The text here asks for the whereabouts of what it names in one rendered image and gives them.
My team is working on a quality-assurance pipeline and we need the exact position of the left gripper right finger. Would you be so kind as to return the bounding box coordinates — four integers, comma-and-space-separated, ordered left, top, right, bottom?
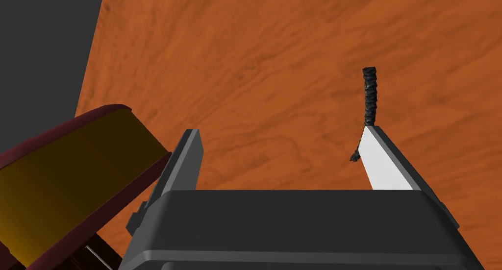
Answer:
358, 125, 438, 204

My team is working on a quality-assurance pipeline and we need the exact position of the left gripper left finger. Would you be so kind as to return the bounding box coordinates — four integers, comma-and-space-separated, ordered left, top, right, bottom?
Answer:
148, 128, 204, 205

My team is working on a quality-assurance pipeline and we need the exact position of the yellow book with maroon cover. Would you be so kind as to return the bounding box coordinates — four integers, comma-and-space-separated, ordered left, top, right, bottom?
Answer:
0, 104, 173, 270

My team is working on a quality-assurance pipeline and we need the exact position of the black twisted handle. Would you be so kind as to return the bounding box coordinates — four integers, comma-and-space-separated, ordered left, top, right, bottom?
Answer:
350, 67, 378, 163

